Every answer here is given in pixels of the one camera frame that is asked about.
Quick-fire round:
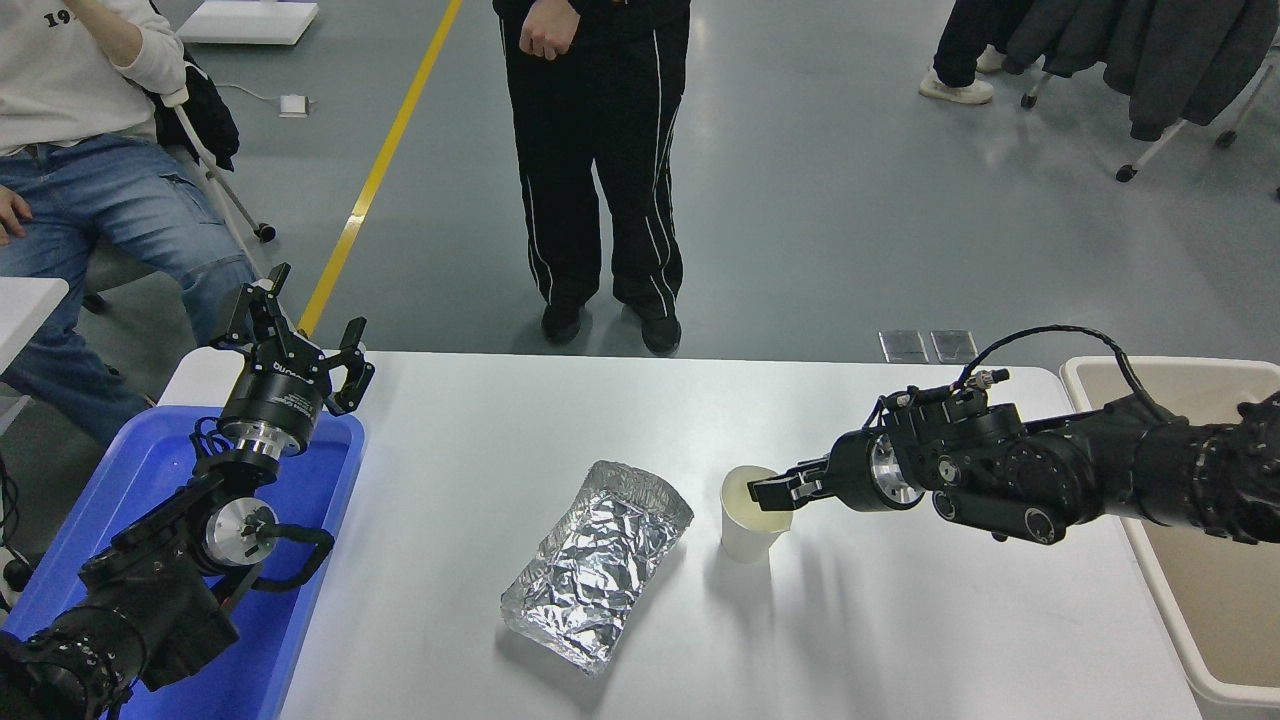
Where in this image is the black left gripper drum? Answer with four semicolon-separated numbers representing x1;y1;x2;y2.
218;360;334;449

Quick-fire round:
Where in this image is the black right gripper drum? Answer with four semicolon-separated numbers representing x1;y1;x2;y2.
826;429;881;513

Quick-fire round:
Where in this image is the pale paper cup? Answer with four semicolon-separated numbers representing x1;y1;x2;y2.
720;465;795;564

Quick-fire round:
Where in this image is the seated person's hand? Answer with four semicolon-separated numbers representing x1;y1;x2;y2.
0;185;34;246

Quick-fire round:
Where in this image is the standing person's hand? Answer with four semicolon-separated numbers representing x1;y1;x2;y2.
519;0;573;61

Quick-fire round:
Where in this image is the blue plastic tray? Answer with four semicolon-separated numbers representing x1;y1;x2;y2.
0;403;367;720

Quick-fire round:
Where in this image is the crumpled silver foil tray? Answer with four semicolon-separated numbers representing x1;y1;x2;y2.
500;460;695;678

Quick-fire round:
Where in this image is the seated person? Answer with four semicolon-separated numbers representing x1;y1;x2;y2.
0;0;261;446

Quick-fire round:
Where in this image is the black garment on chair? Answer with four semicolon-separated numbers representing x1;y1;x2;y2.
150;50;241;173

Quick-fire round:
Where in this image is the small white side table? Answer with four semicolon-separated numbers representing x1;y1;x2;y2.
0;277;71;436

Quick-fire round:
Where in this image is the flat white board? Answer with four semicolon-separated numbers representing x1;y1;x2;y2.
178;0;321;47

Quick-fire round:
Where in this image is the standing person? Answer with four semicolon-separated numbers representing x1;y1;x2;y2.
493;0;692;356

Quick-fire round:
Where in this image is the large pale bin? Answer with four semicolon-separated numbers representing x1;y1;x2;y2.
1060;356;1280;711

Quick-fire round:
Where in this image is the wheeled chair under coats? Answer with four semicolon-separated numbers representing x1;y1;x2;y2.
1020;55;1280;184

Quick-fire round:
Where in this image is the walking person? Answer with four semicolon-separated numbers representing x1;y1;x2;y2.
918;0;1036;106

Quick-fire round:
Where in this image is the white frame wheeled chair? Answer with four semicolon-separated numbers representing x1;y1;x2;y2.
80;85;279;313

